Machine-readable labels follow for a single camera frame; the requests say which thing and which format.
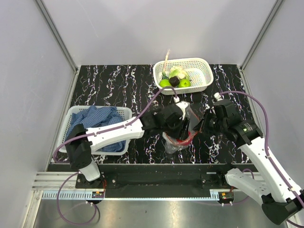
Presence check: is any blue checkered cloth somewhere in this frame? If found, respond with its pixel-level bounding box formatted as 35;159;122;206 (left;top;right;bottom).
63;105;132;141

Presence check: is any fake green apple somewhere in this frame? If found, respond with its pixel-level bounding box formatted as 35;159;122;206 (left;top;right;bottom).
178;79;191;88
159;79;171;89

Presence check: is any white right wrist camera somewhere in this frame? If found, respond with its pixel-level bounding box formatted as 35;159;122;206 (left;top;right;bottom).
214;93;222;101

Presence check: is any fake green white cabbage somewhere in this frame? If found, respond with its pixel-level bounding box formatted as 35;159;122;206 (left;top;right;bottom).
169;66;190;80

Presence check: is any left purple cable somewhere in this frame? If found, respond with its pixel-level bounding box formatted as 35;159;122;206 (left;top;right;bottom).
52;86;179;224

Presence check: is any fake green onion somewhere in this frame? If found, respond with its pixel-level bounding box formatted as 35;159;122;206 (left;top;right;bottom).
161;49;171;79

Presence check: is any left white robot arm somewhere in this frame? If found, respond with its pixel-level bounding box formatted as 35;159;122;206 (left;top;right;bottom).
65;102;190;188

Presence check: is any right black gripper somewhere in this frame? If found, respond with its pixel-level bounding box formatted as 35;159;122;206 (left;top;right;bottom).
193;109;227;136

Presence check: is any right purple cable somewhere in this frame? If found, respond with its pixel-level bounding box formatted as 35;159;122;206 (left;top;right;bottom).
218;91;304;227

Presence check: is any fake dark purple fruit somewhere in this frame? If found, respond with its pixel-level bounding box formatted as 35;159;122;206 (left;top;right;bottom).
169;76;180;87

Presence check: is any fake red fruit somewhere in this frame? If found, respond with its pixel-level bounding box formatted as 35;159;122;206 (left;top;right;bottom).
176;135;193;146

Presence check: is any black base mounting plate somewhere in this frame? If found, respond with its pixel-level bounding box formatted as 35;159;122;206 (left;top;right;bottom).
76;164;236;200

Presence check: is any white laundry basket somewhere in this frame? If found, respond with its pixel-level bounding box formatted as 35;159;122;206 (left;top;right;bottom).
57;105;132;156

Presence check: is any purple cable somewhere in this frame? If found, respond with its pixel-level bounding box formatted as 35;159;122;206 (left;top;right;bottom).
52;86;179;224
218;91;304;227

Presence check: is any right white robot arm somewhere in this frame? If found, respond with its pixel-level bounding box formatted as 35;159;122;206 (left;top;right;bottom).
195;99;304;225

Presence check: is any white perforated plastic basket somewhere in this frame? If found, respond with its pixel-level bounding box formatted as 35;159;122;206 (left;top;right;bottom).
153;57;214;95

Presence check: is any clear zip top bag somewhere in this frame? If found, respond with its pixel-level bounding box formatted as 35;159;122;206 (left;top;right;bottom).
162;107;199;154

